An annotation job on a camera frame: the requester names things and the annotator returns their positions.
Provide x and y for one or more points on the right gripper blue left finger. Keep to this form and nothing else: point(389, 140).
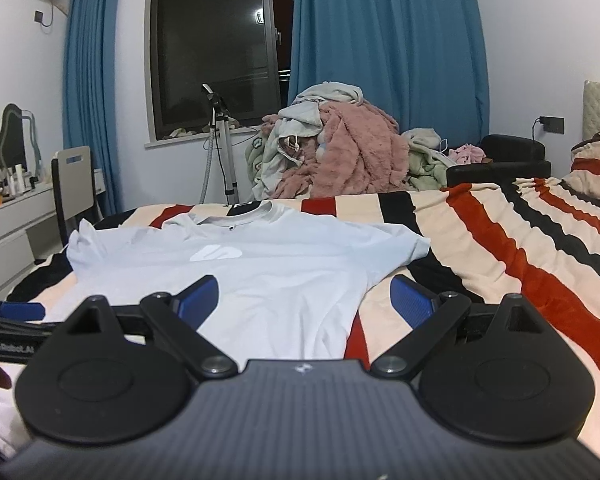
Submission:
point(175, 321)

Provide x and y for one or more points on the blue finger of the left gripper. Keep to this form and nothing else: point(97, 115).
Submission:
point(22, 311)

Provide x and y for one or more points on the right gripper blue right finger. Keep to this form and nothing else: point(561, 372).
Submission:
point(434, 318)

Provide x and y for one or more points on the white t-shirt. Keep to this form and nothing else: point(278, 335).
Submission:
point(290, 283)

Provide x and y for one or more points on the light green clothes pile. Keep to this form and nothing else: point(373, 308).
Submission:
point(427, 163)

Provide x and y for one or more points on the grey white clothes pile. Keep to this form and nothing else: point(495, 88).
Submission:
point(277, 146)

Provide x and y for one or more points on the white dresser with drawers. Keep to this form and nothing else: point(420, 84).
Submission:
point(28, 233)

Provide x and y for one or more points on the white cosmetic bottles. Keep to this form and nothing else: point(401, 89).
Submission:
point(19, 180)

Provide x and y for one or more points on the striped red black cream blanket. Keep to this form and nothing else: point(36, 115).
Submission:
point(535, 237)

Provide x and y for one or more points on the black and white chair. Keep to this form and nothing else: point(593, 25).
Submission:
point(74, 188)

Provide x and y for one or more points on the small pink garment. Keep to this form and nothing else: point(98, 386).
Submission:
point(467, 154)

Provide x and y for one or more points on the wavy vanity mirror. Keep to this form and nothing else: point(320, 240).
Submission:
point(19, 141)

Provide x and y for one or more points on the black armchair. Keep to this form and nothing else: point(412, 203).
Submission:
point(509, 158)

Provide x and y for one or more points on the pink fluffy blanket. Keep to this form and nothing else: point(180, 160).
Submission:
point(358, 151)

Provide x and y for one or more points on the left blue curtain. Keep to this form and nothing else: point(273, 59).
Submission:
point(89, 114)

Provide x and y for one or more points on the blue curtain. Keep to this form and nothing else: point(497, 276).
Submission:
point(421, 61)
point(89, 114)

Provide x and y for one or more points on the silver tripod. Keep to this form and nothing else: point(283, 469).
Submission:
point(219, 140)

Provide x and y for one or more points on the striped pillow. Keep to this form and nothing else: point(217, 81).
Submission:
point(584, 176)

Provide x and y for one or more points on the right blue curtain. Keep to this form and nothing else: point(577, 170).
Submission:
point(421, 61)

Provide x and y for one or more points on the dark window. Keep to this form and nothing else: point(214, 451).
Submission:
point(239, 48)

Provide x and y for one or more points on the black wall socket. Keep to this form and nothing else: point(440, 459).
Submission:
point(553, 124)

